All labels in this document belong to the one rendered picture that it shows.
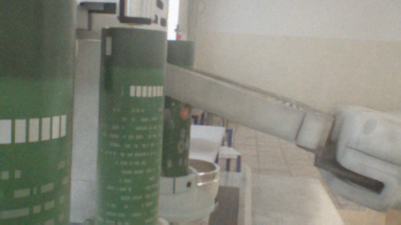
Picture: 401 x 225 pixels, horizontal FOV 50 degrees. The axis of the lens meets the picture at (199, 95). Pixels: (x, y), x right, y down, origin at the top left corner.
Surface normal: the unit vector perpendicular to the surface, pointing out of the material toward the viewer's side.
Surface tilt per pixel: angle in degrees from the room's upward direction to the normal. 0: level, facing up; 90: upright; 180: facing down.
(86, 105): 90
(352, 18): 90
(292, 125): 90
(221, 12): 90
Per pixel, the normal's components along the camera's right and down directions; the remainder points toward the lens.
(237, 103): -0.27, 0.02
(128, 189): 0.20, 0.10
